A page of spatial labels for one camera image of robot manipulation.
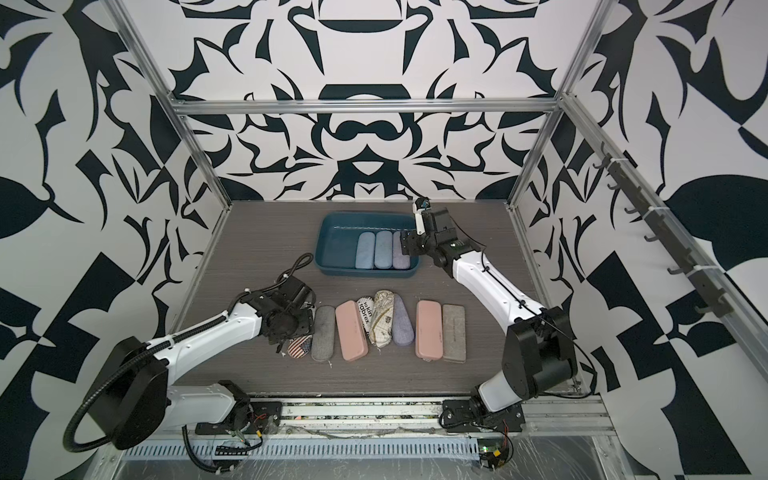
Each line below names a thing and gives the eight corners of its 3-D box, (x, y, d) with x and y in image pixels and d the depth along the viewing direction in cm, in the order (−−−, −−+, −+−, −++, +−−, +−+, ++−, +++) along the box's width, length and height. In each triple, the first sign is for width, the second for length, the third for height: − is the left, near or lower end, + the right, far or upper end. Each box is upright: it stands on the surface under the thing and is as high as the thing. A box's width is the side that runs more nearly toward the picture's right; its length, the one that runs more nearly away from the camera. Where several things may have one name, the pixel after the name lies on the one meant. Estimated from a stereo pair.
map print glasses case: (369, 350, 86) (369, 341, 81) (371, 300, 96) (370, 290, 91) (393, 350, 86) (394, 341, 81) (392, 301, 96) (393, 290, 91)
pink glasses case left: (344, 365, 84) (343, 360, 80) (335, 310, 94) (333, 303, 91) (371, 358, 85) (370, 352, 81) (358, 304, 95) (357, 297, 92)
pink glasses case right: (413, 360, 83) (414, 355, 79) (415, 305, 94) (417, 298, 90) (440, 363, 83) (443, 358, 79) (440, 308, 93) (442, 300, 89)
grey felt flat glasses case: (442, 361, 83) (444, 357, 80) (442, 307, 93) (444, 302, 91) (465, 364, 82) (468, 360, 80) (463, 309, 93) (465, 305, 90)
